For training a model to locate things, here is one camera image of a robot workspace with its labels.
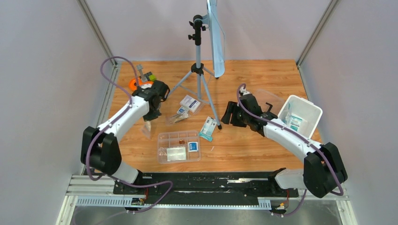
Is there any cotton swab bag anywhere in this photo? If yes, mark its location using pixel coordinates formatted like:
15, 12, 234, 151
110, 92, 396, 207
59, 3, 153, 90
166, 112, 191, 126

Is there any teal white wipe packet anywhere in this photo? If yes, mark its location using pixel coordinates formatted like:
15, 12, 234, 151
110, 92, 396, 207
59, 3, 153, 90
285, 113, 305, 132

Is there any clear compartment tray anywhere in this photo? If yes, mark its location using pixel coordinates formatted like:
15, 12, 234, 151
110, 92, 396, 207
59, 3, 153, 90
157, 131, 201, 164

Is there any blue square alcohol pad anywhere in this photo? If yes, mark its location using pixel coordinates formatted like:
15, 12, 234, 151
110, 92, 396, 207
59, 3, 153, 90
188, 142, 199, 152

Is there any white gauze pad packet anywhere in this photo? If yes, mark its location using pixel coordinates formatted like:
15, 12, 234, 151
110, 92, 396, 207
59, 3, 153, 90
166, 147, 186, 162

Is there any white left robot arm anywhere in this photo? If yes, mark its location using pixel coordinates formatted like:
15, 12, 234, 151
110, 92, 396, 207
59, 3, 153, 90
80, 80, 170, 194

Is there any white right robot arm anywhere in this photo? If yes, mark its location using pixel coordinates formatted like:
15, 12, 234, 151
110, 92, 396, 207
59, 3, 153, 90
221, 94, 348, 198

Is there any orange grey toy fixture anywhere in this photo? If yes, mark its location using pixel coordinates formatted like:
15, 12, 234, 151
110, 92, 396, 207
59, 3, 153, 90
129, 64, 157, 91

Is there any clear plastic lid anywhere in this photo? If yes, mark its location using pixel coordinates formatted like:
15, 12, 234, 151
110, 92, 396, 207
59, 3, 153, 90
253, 89, 285, 115

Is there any small blue white sachet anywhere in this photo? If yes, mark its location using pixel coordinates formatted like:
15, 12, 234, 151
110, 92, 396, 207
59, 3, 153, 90
176, 106, 189, 114

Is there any white boxed gauze pack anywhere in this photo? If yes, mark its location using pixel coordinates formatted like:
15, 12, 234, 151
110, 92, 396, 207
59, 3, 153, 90
180, 95, 201, 113

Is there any grey tripod stand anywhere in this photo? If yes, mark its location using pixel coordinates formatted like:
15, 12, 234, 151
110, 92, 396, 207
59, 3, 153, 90
167, 15, 222, 130

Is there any long white teal packet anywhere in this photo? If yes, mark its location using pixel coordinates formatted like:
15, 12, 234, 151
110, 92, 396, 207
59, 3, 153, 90
199, 117, 217, 142

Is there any white plastic box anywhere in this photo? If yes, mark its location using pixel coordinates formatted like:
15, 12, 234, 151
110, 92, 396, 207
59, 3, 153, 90
278, 95, 323, 139

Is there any white tablet panel on tripod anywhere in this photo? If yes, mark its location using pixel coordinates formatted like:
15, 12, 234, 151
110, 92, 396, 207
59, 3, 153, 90
207, 0, 225, 79

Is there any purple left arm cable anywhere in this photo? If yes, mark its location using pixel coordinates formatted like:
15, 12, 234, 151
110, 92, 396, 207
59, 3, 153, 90
69, 56, 174, 225

